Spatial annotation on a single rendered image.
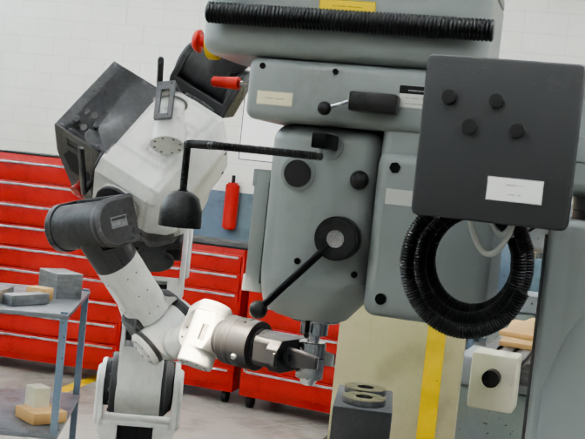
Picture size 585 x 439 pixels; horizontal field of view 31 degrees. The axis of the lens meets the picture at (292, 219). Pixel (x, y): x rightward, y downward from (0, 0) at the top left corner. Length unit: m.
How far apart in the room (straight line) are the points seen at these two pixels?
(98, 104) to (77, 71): 9.95
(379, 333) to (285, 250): 1.86
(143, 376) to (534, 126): 1.35
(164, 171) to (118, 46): 9.86
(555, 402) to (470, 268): 0.23
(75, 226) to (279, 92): 0.56
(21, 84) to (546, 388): 11.14
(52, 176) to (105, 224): 5.11
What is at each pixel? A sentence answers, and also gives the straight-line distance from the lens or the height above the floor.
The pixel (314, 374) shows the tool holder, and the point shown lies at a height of 1.22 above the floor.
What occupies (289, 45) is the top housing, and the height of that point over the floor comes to 1.75.
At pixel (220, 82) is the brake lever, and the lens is 1.94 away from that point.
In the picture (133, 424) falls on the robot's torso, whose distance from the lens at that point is 2.51.
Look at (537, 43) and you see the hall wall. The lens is 10.85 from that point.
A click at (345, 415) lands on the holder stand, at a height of 1.07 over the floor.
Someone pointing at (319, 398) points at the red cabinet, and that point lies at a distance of 6.51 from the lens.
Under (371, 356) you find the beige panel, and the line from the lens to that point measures 3.56.
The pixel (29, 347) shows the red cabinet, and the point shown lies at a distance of 7.28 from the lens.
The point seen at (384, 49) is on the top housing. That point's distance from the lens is 1.65.
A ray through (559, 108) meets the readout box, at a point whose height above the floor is 1.67.
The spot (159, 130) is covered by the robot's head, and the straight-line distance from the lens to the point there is 2.02.
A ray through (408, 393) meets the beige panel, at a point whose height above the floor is 0.85.
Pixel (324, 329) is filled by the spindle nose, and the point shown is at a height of 1.29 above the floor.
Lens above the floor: 1.56
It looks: 3 degrees down
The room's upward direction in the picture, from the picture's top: 6 degrees clockwise
